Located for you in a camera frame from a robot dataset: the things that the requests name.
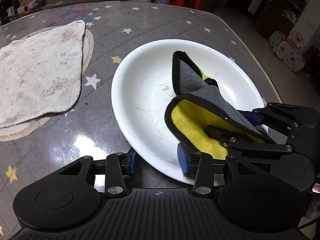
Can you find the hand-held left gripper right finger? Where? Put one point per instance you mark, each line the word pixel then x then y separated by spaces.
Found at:
pixel 183 158

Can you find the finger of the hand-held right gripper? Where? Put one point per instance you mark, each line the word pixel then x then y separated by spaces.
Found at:
pixel 248 118
pixel 240 145

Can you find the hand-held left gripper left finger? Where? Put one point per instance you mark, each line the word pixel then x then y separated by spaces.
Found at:
pixel 133 163

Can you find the yellow grey microfibre cloth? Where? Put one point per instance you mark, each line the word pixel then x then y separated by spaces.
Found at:
pixel 192 80

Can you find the white bowl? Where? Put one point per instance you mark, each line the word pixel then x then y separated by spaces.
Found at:
pixel 145 92

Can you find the dotted play tent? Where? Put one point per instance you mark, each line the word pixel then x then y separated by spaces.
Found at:
pixel 290 52

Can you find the dark side cabinet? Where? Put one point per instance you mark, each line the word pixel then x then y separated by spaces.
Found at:
pixel 280 7

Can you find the round beige-rimmed placemat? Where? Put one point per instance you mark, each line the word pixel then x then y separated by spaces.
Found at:
pixel 88 47

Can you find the white printed towel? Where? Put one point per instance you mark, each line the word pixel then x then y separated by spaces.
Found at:
pixel 37 75

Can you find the pink flat box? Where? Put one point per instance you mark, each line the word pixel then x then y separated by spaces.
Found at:
pixel 32 6

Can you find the dark open bookshelf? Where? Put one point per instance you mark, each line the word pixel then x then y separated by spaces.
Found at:
pixel 6 2

